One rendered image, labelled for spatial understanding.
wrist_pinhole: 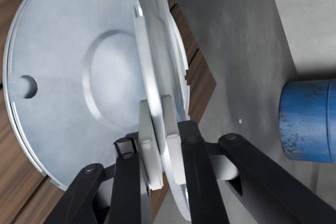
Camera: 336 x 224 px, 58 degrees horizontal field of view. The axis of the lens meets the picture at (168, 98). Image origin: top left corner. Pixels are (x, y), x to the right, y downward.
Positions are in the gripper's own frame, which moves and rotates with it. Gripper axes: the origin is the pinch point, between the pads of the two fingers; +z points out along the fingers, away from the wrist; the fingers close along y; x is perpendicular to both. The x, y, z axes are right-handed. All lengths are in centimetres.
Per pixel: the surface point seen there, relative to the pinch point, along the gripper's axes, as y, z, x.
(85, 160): -9.5, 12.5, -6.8
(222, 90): 25, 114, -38
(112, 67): -4.9, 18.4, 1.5
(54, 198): -12.9, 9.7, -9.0
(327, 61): 124, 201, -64
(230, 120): 27, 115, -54
